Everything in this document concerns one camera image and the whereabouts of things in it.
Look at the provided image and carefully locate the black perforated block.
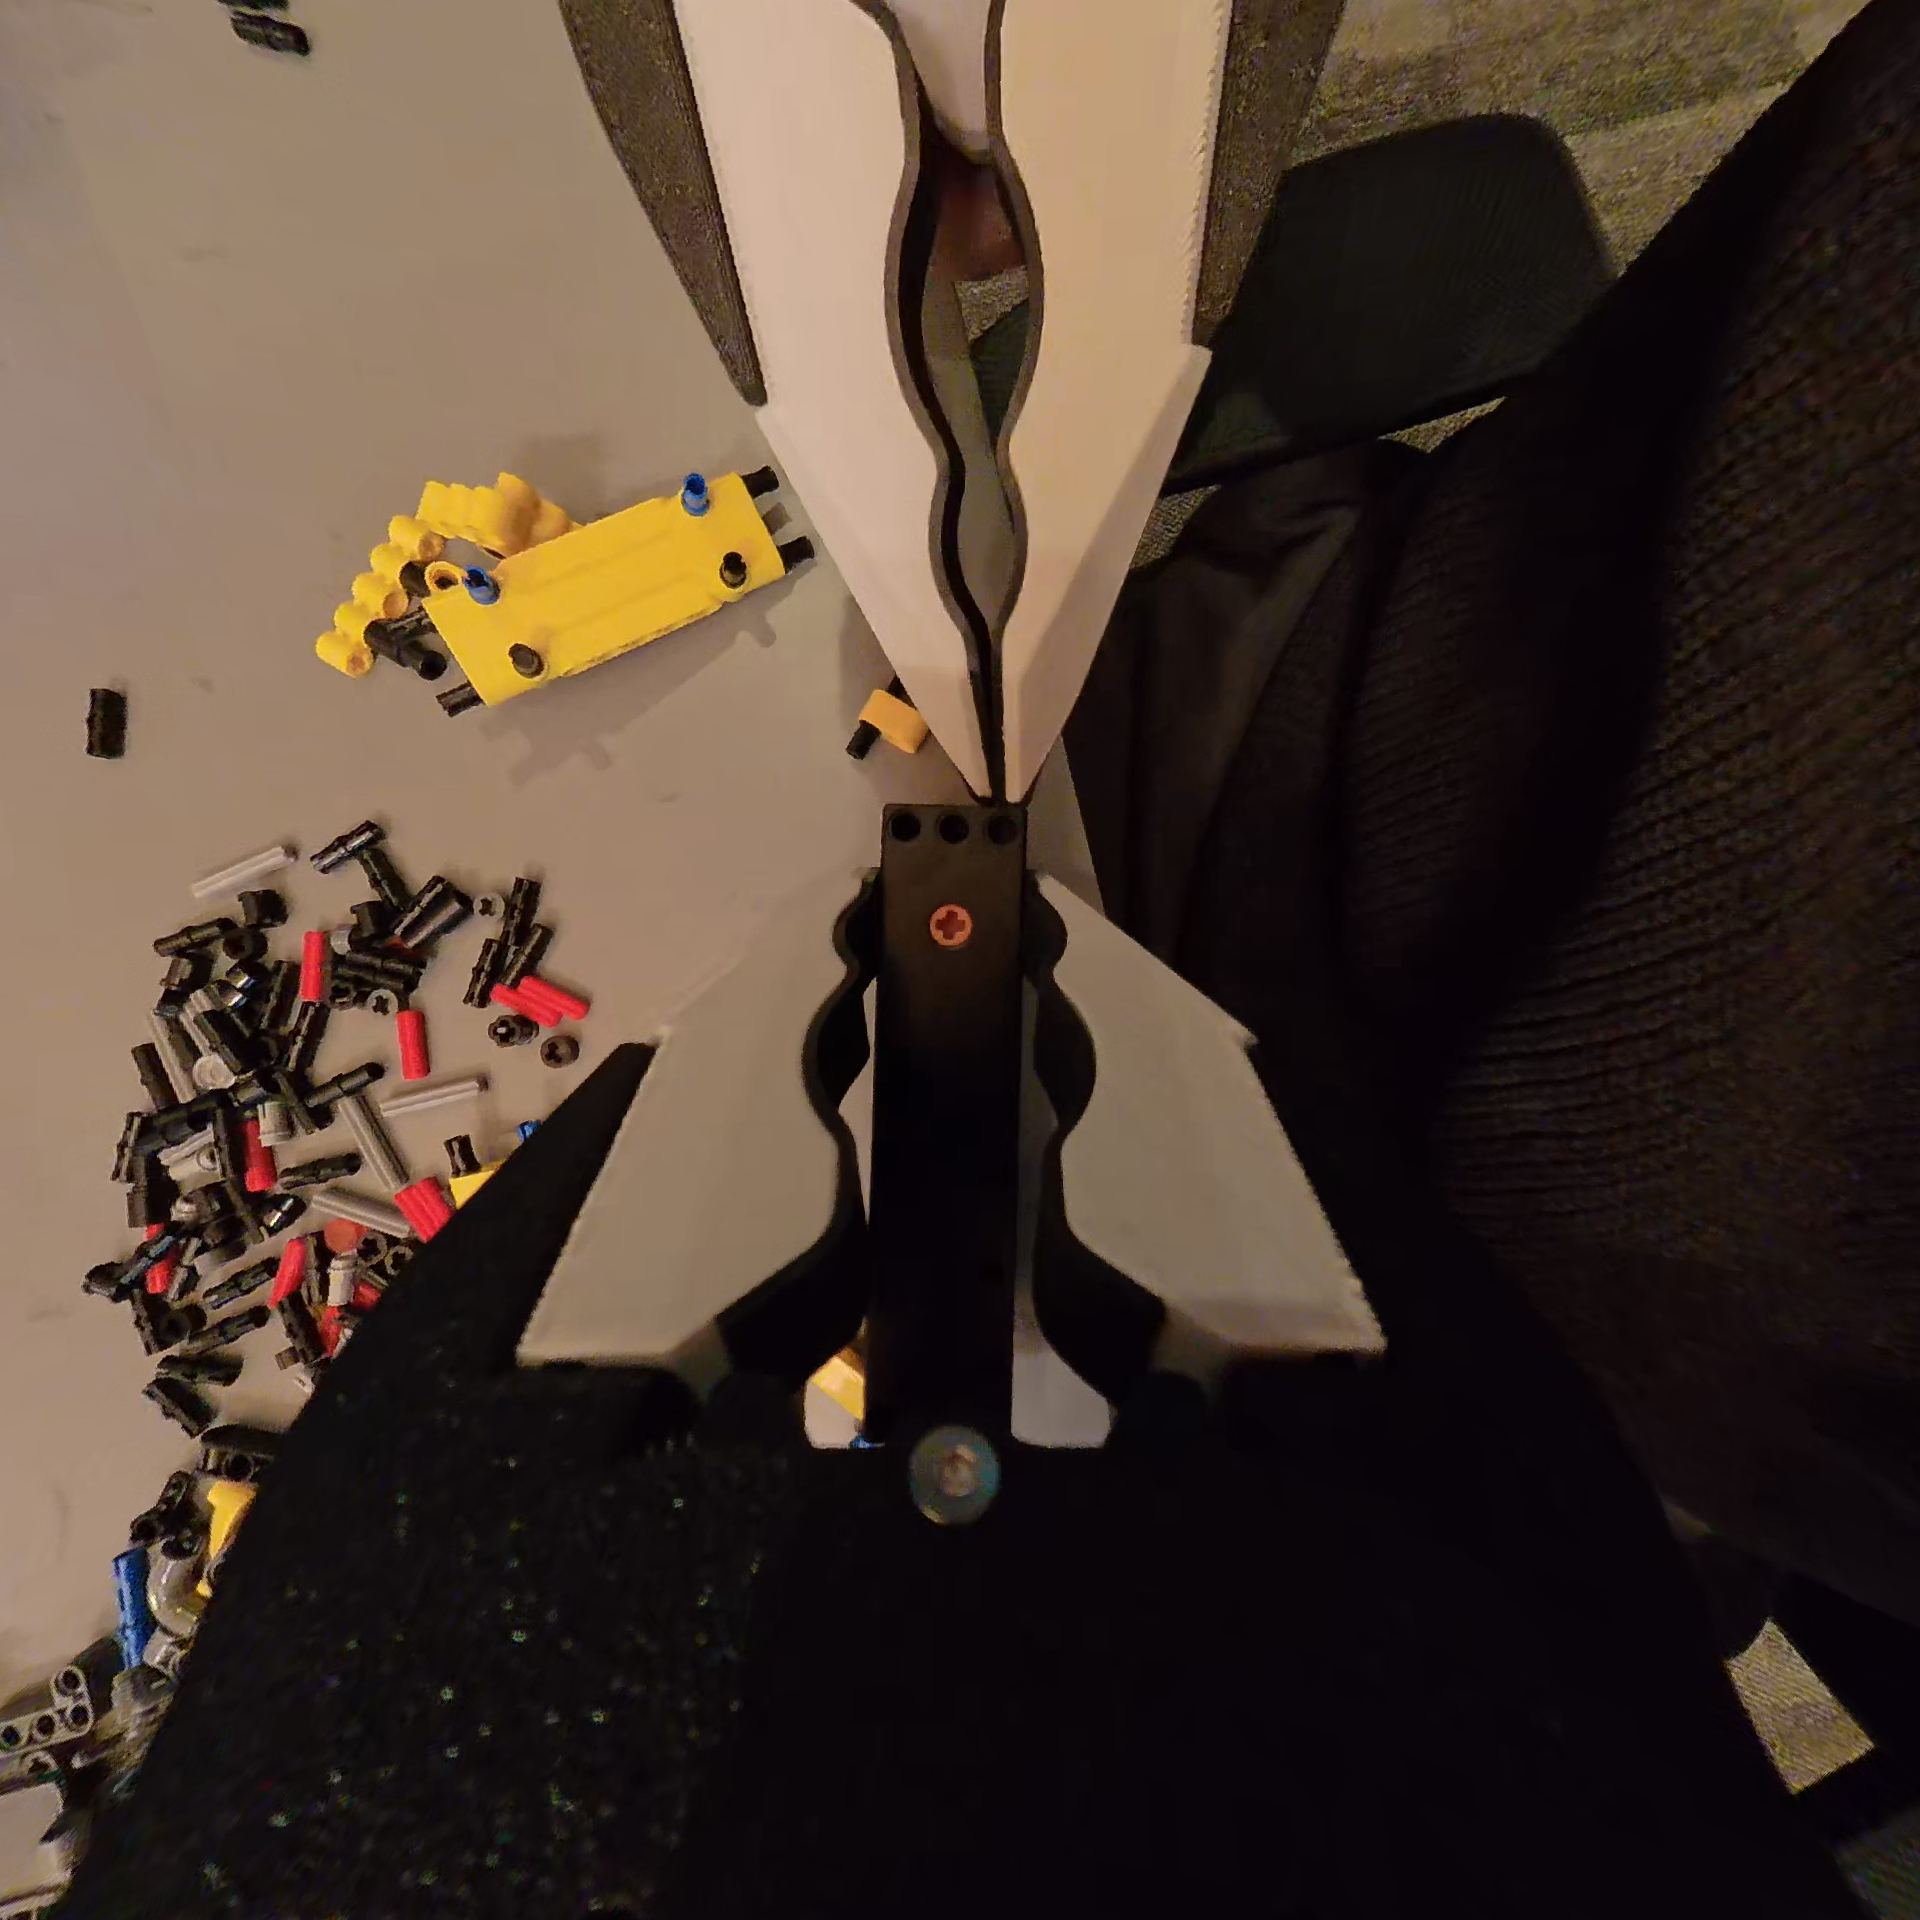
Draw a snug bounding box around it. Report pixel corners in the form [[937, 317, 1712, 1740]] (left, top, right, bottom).
[[862, 802, 1037, 1455]]

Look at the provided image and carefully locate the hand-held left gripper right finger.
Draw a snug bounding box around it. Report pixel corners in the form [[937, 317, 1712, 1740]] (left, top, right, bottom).
[[1029, 871, 1384, 1392]]

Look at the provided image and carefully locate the yellow brick assembly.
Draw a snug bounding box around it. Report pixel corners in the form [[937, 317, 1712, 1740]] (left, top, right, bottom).
[[310, 468, 819, 721]]

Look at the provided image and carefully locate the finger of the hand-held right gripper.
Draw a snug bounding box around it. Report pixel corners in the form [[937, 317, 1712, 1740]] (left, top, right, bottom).
[[671, 0, 1004, 801], [983, 0, 1235, 801]]

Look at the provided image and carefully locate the person's dark knit sweater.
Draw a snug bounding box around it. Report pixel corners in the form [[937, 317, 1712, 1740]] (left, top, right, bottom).
[[1048, 0, 1920, 1802]]

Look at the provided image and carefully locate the pile of small connector pins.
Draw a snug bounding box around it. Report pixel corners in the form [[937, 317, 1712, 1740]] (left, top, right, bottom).
[[81, 817, 593, 1442]]

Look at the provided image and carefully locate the heap of mixed building bricks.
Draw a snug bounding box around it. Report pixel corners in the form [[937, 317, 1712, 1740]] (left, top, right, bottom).
[[0, 1463, 264, 1899]]

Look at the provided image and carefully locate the long yellow holed beam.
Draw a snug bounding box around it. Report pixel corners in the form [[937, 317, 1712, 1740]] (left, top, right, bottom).
[[439, 1117, 543, 1215]]

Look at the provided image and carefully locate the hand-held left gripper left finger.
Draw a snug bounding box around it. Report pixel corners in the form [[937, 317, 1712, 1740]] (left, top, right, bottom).
[[516, 867, 885, 1402]]

